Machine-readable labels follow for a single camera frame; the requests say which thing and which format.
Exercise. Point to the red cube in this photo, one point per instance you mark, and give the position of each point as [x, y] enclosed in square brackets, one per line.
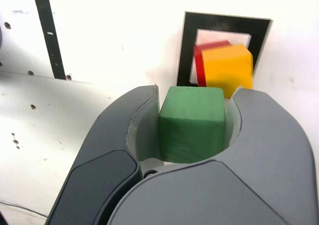
[200, 70]

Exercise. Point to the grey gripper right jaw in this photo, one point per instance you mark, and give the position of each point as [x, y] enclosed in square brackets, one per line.
[211, 197]

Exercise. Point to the black tape strip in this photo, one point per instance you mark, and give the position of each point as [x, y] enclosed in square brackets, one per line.
[49, 35]

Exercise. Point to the black tape square outline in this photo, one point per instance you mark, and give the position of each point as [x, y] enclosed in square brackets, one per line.
[185, 48]

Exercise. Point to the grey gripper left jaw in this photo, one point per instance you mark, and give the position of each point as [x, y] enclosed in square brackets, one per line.
[104, 140]

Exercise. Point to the yellow cube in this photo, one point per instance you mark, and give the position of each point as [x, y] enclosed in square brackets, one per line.
[226, 67]

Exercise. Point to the green cube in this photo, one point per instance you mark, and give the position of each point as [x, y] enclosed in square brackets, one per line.
[192, 115]

